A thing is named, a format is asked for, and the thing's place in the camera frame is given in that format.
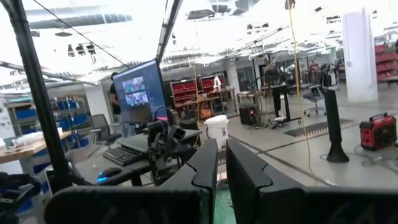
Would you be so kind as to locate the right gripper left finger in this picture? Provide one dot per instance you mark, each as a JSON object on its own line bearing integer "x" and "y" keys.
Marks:
{"x": 186, "y": 199}

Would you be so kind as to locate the black standing desk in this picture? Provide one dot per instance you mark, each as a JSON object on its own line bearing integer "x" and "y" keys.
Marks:
{"x": 280, "y": 90}

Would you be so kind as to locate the black keyboard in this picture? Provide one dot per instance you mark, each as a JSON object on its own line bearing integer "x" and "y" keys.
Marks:
{"x": 122, "y": 155}

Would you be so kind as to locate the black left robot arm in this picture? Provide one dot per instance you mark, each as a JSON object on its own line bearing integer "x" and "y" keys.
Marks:
{"x": 160, "y": 175}

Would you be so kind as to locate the dark office chair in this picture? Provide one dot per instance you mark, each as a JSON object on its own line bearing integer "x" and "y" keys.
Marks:
{"x": 102, "y": 127}

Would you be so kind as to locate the black computer tower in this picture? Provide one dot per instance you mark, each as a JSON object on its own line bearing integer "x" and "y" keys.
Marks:
{"x": 248, "y": 113}

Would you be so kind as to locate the black rig upright pole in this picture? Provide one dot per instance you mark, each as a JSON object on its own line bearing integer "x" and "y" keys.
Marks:
{"x": 34, "y": 93}

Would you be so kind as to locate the person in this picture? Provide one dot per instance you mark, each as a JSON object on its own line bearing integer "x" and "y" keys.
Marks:
{"x": 270, "y": 74}
{"x": 114, "y": 96}

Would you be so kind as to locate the wooden top table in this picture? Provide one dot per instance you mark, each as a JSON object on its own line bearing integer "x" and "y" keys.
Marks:
{"x": 25, "y": 149}

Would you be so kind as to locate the blue bin shelf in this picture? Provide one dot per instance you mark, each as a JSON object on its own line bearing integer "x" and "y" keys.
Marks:
{"x": 71, "y": 115}

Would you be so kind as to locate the black rig crossbeam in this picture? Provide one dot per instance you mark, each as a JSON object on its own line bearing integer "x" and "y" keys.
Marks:
{"x": 168, "y": 31}

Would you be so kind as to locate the black computer mouse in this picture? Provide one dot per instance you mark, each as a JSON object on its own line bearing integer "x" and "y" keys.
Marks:
{"x": 109, "y": 174}

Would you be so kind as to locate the green table mat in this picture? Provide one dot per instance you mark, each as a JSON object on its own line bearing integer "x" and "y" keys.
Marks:
{"x": 222, "y": 205}

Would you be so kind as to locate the white plastic bucket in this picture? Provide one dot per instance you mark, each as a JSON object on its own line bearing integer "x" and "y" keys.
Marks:
{"x": 217, "y": 129}

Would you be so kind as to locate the black floor mat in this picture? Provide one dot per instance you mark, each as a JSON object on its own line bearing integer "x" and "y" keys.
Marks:
{"x": 317, "y": 127}

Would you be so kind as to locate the red portable generator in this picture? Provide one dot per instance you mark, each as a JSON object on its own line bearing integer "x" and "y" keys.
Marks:
{"x": 377, "y": 130}

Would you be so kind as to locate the lit blue screen monitor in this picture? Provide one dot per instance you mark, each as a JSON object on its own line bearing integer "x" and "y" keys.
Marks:
{"x": 140, "y": 90}

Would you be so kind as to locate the white building pillar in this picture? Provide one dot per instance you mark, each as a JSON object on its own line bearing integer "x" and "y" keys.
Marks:
{"x": 359, "y": 56}

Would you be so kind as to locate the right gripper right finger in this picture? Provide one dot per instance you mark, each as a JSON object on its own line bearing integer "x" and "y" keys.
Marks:
{"x": 264, "y": 202}

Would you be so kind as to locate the dark grey desk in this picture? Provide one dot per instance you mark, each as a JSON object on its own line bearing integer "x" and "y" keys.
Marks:
{"x": 88, "y": 168}

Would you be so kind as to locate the grey office chair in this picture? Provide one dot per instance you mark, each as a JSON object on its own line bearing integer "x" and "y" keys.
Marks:
{"x": 314, "y": 96}

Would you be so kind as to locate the red parts shelf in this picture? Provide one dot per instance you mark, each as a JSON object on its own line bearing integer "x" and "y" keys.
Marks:
{"x": 199, "y": 90}
{"x": 385, "y": 62}

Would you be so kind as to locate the black pedestal stand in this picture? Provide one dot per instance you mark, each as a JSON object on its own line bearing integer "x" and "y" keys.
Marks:
{"x": 334, "y": 124}

